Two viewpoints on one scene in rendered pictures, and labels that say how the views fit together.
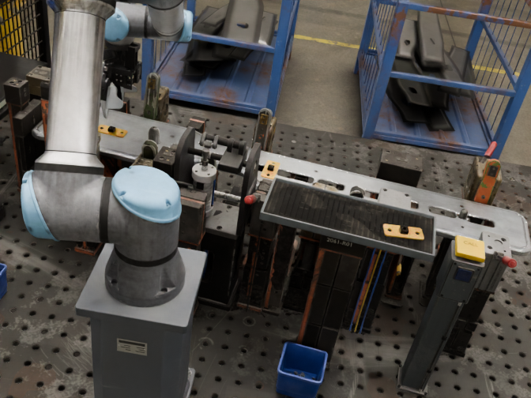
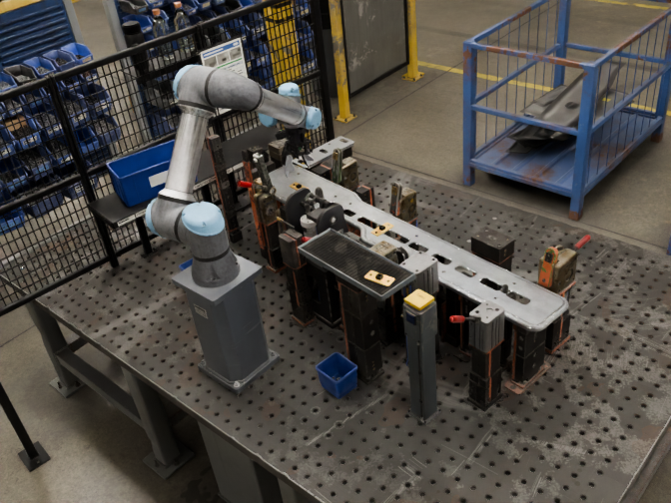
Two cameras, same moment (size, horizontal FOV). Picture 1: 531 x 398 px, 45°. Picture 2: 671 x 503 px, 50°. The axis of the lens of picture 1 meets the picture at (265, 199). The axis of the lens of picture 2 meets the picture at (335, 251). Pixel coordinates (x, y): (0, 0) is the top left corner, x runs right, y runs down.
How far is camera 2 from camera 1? 1.43 m
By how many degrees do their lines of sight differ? 36
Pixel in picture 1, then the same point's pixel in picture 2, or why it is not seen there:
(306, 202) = (335, 248)
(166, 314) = (209, 292)
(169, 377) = (224, 338)
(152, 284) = (205, 272)
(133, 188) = (191, 213)
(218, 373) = (295, 362)
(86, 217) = (169, 226)
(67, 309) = not seen: hidden behind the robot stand
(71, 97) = (176, 160)
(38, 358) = not seen: hidden behind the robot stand
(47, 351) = not seen: hidden behind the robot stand
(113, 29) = (266, 119)
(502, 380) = (502, 437)
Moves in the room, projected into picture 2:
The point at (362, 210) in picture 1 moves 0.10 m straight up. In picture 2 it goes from (367, 259) to (364, 232)
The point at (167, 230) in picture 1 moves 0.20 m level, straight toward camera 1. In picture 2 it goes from (207, 241) to (162, 279)
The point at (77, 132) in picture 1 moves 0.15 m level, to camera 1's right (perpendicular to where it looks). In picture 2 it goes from (176, 179) to (208, 192)
